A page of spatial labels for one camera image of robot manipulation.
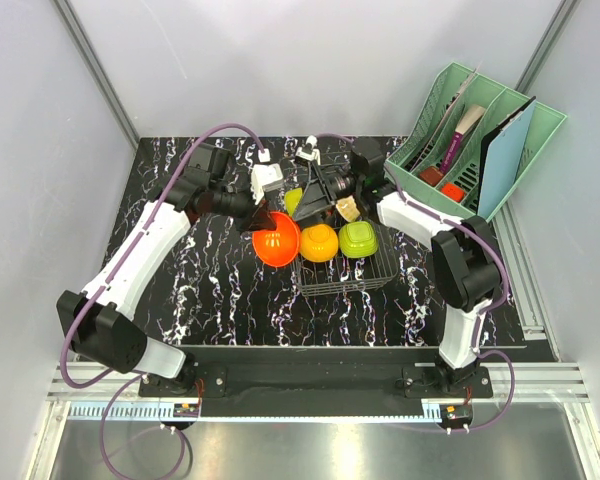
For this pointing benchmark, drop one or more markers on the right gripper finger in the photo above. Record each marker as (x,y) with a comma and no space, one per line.
(316,190)
(305,213)

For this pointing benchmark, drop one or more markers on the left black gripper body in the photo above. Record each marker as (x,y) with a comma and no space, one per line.
(240,205)

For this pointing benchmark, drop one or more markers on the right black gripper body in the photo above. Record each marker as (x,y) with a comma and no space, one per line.
(342,184)

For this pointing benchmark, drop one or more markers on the lime green bowl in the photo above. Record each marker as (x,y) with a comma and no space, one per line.
(292,199)

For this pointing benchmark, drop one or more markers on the orange bowl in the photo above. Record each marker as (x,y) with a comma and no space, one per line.
(279,247)

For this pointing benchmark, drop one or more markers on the white bowl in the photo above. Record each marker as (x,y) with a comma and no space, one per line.
(358,240)

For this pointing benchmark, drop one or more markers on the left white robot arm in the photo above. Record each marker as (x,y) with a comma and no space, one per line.
(98,321)

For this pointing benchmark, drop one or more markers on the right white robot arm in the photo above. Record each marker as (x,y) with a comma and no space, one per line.
(468,272)

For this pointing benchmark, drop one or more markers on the red brown box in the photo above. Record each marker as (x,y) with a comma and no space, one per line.
(431,176)

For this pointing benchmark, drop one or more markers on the green file organizer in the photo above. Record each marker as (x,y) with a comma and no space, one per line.
(440,163)

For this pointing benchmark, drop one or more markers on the orange red box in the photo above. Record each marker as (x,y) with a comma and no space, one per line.
(454,192)

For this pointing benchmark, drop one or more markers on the purple book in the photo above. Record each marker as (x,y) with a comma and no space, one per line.
(469,119)

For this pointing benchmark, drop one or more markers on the black clipboard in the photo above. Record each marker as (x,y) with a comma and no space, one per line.
(500,145)

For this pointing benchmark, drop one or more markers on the light blue folder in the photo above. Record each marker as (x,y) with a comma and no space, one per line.
(505,160)

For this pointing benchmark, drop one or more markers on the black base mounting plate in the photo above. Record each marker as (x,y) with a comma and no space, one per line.
(309,384)

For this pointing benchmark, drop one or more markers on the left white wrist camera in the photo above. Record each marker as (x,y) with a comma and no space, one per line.
(266,176)

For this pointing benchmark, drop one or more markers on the wire dish rack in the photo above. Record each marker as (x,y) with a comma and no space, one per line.
(342,274)

